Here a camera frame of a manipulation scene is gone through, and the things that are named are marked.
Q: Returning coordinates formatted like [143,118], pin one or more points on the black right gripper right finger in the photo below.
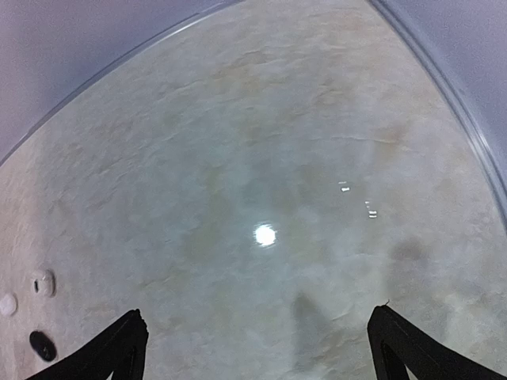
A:
[399,348]

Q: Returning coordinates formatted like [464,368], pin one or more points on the beige charging case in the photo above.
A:
[43,283]

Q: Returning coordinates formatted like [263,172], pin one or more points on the black oval charging case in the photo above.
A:
[42,345]

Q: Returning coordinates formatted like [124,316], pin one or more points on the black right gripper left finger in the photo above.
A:
[118,352]

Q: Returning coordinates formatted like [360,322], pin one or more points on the white earbud charging case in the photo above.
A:
[8,305]

